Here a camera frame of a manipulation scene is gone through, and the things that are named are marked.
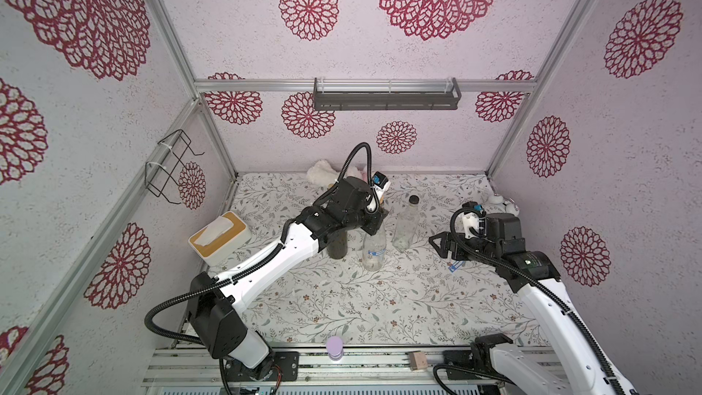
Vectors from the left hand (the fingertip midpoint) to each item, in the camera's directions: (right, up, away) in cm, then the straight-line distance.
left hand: (381, 212), depth 75 cm
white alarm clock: (+44, +1, +21) cm, 49 cm away
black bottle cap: (+10, +3, +4) cm, 11 cm away
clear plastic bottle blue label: (+13, -7, +28) cm, 32 cm away
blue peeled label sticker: (+28, -19, +18) cm, 38 cm away
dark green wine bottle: (-12, -12, +16) cm, 24 cm away
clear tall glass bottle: (0, -14, +23) cm, 27 cm away
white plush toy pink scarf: (-20, +14, +36) cm, 43 cm away
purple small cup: (-12, -34, -6) cm, 37 cm away
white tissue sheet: (-56, -7, +21) cm, 60 cm away
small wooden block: (+10, -40, -2) cm, 41 cm away
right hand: (+17, -7, 0) cm, 18 cm away
